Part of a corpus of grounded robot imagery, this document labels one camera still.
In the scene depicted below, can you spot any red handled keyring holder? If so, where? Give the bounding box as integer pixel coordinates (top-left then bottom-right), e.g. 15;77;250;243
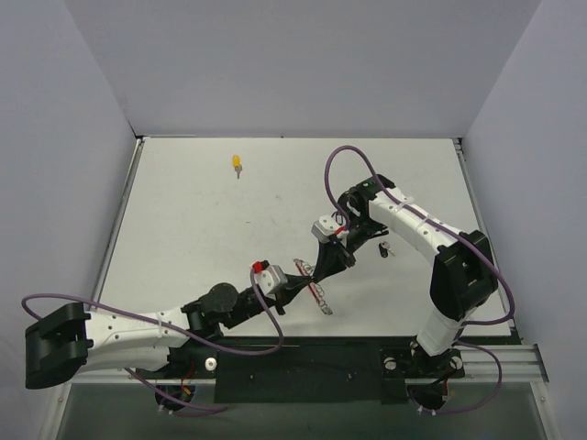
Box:
293;258;334;316

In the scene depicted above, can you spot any black tagged key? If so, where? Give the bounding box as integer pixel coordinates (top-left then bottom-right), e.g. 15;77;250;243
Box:
378;241;395;259

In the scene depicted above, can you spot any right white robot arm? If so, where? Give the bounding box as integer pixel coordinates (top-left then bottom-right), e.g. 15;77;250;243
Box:
312;174;498;375

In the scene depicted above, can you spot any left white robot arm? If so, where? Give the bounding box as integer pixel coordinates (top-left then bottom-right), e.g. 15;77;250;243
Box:
25;270;312;390

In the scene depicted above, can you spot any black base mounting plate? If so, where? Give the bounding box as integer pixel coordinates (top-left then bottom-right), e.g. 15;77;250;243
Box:
155;336;467;407

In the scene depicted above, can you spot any yellow tagged key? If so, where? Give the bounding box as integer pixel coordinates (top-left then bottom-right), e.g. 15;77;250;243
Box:
232;155;242;179

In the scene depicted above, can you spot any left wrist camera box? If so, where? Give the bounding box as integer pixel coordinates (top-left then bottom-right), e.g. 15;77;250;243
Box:
252;260;288;298

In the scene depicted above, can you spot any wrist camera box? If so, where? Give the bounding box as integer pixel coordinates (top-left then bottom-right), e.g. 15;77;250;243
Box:
311;215;349;244
252;260;288;298

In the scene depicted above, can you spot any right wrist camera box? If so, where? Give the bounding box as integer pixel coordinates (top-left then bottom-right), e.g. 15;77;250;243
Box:
311;215;349;244

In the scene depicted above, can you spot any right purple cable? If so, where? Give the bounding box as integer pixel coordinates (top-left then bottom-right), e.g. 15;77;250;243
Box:
324;145;517;416

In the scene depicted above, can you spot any purple cable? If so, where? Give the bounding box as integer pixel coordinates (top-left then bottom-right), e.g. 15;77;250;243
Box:
21;268;285;417
324;145;517;416

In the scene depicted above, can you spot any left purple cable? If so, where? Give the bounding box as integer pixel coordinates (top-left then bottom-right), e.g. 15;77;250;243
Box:
21;268;285;417

